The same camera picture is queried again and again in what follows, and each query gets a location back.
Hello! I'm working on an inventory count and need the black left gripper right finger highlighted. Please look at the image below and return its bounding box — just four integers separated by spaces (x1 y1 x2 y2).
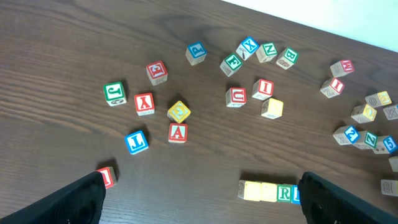
298 172 397 224

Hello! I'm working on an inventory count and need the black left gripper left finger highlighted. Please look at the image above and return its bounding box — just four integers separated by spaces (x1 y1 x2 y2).
1 171 106 224

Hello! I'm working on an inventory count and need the blue L block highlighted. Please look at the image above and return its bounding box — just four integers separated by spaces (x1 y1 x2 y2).
292 185 300 204

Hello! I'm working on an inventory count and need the green R block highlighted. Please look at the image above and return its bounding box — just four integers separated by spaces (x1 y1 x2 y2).
277 184 292 203

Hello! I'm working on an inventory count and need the yellow o block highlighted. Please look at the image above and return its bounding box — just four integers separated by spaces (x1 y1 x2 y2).
351 104 377 124
261 182 277 202

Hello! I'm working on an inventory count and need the yellow C block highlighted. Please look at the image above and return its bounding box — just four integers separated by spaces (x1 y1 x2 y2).
238 180 262 202

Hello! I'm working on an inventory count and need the red u block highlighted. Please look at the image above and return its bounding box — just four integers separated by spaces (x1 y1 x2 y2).
226 87 247 108
97 167 117 189

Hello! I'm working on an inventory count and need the blue 2 block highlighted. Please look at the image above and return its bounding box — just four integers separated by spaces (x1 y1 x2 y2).
333 125 361 146

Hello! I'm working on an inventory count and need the green Z block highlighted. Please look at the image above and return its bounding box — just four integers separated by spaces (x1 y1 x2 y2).
353 131 378 149

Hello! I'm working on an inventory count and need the blue J block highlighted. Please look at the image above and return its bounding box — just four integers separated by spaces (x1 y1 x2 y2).
124 130 149 155

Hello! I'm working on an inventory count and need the blue 5 block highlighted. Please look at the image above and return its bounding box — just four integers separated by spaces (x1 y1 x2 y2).
373 135 397 154

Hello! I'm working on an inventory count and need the yellow S block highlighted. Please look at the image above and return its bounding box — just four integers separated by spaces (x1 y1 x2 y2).
261 98 284 119

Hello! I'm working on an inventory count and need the green J block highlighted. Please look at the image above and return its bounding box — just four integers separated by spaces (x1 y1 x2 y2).
103 82 127 106

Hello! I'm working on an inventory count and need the red I block right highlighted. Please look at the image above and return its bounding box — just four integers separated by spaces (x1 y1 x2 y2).
320 78 345 98

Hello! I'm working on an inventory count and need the red i block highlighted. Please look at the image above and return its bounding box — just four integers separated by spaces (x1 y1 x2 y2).
320 78 345 98
252 79 274 100

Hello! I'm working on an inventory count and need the red X block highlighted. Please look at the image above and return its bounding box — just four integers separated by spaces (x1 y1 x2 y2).
134 93 155 116

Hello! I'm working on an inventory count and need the red A block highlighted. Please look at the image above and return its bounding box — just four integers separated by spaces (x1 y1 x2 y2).
168 123 188 143

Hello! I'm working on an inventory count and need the yellow block far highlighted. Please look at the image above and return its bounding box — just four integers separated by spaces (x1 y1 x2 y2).
365 91 392 108

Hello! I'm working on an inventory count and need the yellow block near A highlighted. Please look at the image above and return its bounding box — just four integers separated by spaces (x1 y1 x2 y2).
167 101 191 123

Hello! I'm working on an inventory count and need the red U block upper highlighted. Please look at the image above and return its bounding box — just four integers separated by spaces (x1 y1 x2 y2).
226 87 247 108

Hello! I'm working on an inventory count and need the red block far right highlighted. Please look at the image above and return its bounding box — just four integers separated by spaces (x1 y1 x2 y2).
330 59 355 78

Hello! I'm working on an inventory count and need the green B block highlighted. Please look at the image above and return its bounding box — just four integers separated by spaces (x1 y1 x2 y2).
275 47 299 70

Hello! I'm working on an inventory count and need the red E block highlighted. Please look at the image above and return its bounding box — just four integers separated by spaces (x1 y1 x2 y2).
146 60 168 86

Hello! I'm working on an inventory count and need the green N block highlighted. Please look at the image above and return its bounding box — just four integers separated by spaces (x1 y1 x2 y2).
256 42 278 63

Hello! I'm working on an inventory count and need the green F block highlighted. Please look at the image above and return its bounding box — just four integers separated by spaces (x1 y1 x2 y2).
220 53 243 77

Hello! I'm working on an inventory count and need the blue X block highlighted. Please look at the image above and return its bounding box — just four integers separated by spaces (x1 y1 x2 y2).
236 37 259 60

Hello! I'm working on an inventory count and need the blue P block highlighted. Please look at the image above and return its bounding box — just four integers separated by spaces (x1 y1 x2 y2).
185 41 207 66

